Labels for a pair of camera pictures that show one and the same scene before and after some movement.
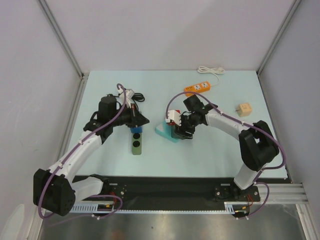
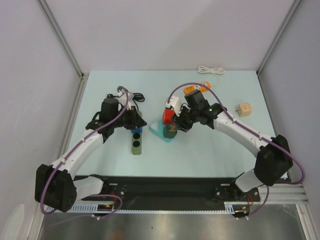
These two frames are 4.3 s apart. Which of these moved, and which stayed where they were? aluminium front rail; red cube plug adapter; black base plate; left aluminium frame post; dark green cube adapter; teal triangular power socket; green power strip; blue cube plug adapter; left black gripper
Moved: red cube plug adapter; dark green cube adapter; teal triangular power socket
Stayed: black base plate; left black gripper; aluminium front rail; green power strip; blue cube plug adapter; left aluminium frame post
